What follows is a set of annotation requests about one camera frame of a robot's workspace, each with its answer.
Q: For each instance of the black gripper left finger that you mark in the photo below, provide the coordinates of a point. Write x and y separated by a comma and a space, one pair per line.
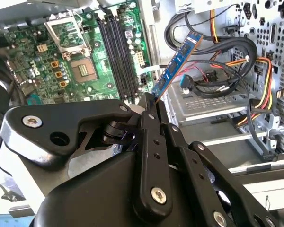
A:
61, 118

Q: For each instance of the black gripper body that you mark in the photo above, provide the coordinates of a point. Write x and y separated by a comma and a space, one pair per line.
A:
97, 201

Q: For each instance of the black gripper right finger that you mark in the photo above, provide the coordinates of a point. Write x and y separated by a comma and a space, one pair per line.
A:
190, 169

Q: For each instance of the RAM memory stick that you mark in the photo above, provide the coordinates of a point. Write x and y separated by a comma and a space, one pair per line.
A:
177, 61

